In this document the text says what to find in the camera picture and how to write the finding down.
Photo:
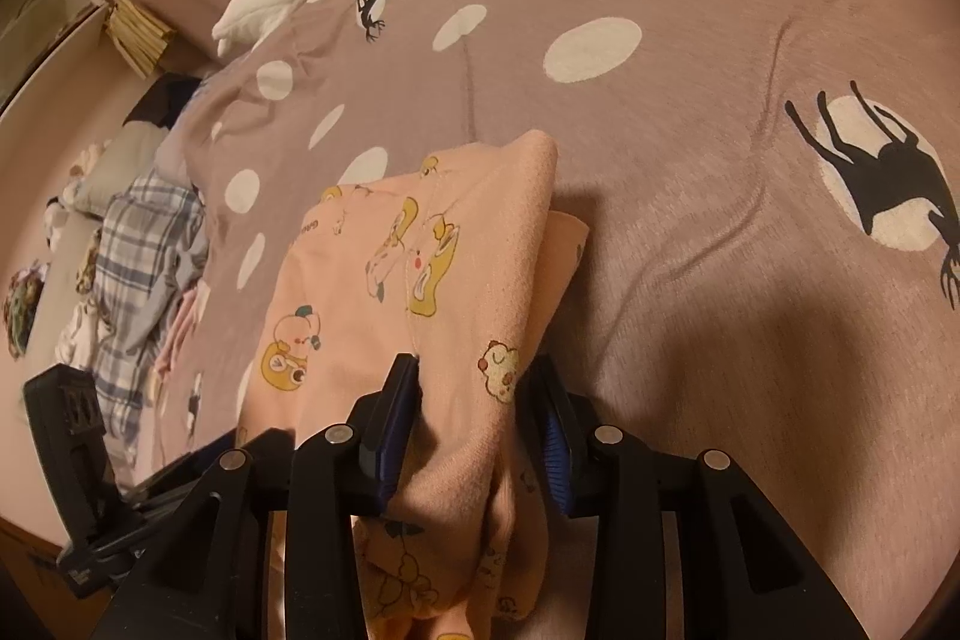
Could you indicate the mauve polka-dot deer blanket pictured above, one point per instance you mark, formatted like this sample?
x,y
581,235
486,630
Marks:
x,y
675,160

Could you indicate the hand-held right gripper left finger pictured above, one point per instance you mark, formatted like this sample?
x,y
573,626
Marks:
x,y
394,422

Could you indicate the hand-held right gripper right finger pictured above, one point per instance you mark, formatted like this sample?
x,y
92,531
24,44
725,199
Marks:
x,y
555,452

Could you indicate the light pink garment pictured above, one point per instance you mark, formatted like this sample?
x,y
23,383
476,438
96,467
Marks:
x,y
184,325

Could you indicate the blue plaid shirt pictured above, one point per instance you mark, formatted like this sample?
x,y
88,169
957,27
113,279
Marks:
x,y
142,265

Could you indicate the colourful patterned item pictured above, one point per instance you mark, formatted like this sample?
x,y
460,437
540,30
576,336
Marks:
x,y
22,310

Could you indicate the peach printed small garment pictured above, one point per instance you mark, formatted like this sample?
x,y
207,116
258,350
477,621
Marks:
x,y
450,280

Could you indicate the grey cushion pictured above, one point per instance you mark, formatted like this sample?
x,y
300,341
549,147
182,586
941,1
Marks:
x,y
112,168

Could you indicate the white crumpled cloth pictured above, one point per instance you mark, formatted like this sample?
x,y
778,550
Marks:
x,y
79,332

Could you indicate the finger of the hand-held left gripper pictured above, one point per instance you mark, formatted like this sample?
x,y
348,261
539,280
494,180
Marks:
x,y
187,467

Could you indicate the dark cloth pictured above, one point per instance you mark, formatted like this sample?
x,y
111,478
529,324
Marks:
x,y
165,100

